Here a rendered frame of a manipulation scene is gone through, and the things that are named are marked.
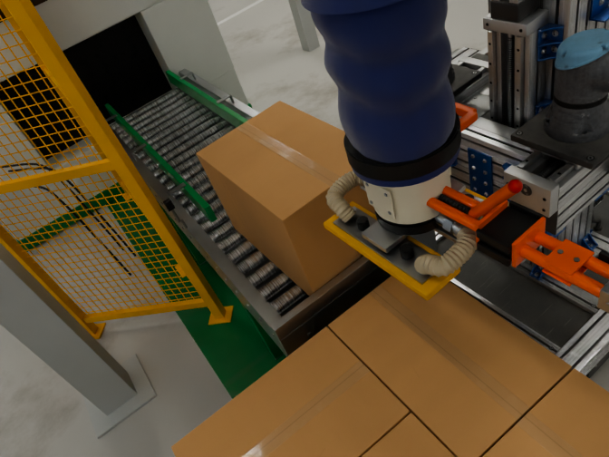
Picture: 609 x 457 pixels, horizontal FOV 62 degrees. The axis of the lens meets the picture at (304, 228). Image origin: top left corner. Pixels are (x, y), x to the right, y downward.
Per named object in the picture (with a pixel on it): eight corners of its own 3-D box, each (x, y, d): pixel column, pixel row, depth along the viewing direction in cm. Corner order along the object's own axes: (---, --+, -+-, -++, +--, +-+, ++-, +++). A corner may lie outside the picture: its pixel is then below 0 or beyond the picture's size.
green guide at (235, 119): (170, 82, 344) (164, 71, 339) (183, 75, 347) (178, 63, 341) (295, 168, 232) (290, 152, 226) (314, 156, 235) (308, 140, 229)
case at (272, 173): (234, 228, 214) (195, 152, 187) (306, 177, 225) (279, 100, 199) (317, 304, 172) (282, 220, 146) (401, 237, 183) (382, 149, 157)
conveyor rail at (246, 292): (108, 142, 339) (92, 119, 327) (115, 139, 341) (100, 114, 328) (287, 359, 177) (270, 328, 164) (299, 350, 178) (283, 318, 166)
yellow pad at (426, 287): (323, 228, 123) (318, 213, 120) (353, 206, 126) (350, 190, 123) (427, 302, 100) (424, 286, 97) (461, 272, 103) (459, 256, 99)
